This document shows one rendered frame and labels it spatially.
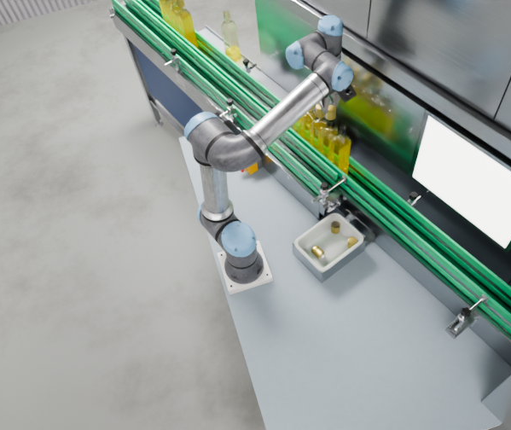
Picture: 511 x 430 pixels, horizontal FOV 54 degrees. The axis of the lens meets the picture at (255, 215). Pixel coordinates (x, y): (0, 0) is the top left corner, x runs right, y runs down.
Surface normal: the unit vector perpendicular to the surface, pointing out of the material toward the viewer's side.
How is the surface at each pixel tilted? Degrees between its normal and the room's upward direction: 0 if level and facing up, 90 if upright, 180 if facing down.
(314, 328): 0
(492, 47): 90
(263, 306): 0
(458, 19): 90
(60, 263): 0
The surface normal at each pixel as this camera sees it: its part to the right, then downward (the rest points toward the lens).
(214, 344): -0.10, -0.56
